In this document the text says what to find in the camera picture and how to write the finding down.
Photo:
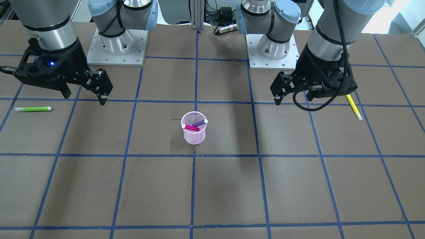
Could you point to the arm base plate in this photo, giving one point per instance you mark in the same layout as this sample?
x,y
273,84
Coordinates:
x,y
267,55
125,50

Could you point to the yellow highlighter pen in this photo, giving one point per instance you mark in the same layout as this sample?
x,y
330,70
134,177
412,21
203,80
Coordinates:
x,y
354,107

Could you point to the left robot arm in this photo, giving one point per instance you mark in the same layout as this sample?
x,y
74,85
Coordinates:
x,y
336,30

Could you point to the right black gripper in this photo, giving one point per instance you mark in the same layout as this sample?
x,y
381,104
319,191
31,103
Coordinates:
x,y
73,62

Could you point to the pink highlighter pen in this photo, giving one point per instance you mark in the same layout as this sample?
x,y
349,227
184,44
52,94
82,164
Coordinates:
x,y
190,127

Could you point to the green highlighter pen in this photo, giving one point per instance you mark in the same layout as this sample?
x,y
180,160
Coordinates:
x,y
32,109

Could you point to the purple highlighter pen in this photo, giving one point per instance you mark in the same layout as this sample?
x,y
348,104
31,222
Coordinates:
x,y
200,123

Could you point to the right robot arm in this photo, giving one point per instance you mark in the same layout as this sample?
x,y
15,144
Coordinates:
x,y
67,36

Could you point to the pink mesh cup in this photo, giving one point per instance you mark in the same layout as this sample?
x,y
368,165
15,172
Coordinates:
x,y
192,137

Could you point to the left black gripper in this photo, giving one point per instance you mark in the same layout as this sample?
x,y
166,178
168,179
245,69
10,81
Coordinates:
x,y
306,68

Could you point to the aluminium frame post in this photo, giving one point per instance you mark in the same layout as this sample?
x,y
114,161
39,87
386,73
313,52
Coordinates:
x,y
197,14

